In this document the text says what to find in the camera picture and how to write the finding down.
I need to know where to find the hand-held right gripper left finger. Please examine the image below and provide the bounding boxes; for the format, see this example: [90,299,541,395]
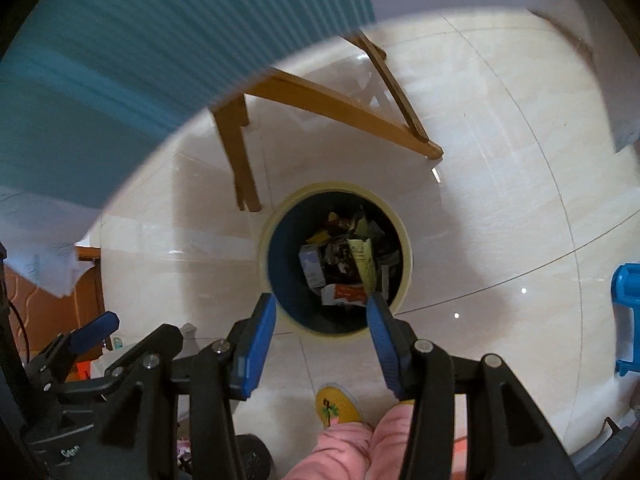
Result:
[100,292,277,480]

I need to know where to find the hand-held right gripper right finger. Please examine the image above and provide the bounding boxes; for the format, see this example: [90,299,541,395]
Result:
[366,292,576,480]

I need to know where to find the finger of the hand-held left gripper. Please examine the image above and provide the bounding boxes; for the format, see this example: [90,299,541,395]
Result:
[22,310,121,396]
[105,324,183,386]

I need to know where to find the white carton with red band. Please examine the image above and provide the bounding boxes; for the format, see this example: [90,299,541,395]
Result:
[320,282,371,307]

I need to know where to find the black bin with yellow rim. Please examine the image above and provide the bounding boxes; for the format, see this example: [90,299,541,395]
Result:
[258,181,415,338]

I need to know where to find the yellow slipper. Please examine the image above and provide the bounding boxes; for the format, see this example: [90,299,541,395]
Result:
[315,382,366,428]

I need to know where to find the pink trousers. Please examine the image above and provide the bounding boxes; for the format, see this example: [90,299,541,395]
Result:
[287,402,468,480]

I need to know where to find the black round object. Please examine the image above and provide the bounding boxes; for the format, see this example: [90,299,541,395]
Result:
[235,434,276,480]

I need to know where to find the blue plastic stool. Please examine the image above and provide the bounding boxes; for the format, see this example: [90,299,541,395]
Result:
[610,262,640,378]

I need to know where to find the table with patterned tablecloth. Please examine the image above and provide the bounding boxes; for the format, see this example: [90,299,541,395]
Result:
[0,0,640,301]

